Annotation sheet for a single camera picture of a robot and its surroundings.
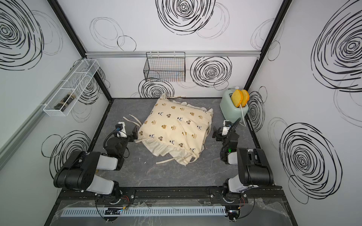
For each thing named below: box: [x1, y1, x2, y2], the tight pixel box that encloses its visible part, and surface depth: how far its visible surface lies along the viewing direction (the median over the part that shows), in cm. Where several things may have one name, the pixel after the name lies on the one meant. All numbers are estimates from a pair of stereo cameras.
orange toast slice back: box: [240, 89, 250, 108], surface depth 94 cm
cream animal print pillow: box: [122, 94, 214, 166], surface depth 92 cm
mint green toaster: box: [219, 86, 249, 123], surface depth 96 cm
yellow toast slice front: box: [231, 88, 244, 108], surface depth 96 cm
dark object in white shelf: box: [53, 92, 76, 112], surface depth 69 cm
